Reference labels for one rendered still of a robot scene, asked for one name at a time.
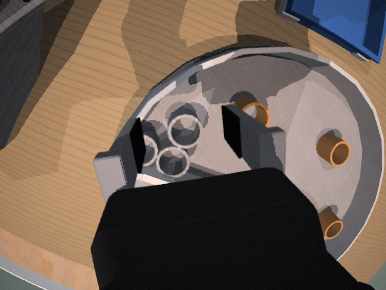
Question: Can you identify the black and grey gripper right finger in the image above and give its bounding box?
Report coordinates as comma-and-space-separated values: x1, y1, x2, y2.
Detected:
221, 104, 286, 174

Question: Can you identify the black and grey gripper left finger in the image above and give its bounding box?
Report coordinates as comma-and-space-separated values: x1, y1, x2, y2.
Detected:
93, 117, 146, 205

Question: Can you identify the steel bushing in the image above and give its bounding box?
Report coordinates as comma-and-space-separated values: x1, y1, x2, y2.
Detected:
168, 108, 203, 149
142, 126, 159, 167
156, 138, 190, 178

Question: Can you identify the bronze bushing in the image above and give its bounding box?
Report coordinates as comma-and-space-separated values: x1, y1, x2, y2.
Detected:
318, 209, 343, 239
233, 97, 270, 127
316, 133, 351, 167

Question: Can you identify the blue open crate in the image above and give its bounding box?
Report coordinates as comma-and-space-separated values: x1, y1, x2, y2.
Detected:
277, 0, 386, 64

